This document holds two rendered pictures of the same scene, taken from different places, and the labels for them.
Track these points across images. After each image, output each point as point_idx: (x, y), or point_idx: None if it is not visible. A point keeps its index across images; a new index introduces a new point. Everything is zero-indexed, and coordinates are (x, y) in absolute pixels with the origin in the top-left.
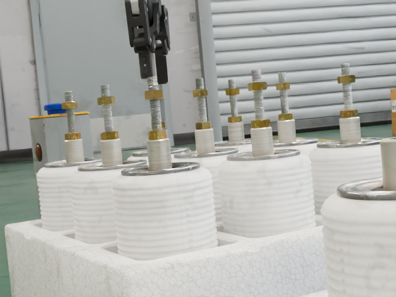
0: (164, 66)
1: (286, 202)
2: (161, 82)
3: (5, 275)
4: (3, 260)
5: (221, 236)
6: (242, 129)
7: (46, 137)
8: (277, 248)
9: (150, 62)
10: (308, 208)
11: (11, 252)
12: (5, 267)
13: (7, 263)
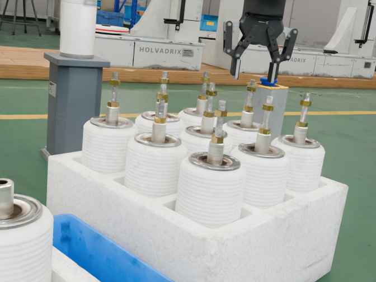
0: (271, 70)
1: (129, 169)
2: (268, 81)
3: (333, 179)
4: (366, 174)
5: (124, 171)
6: (299, 132)
7: (245, 95)
8: (98, 186)
9: (233, 65)
10: (142, 181)
11: None
12: (350, 177)
13: (360, 177)
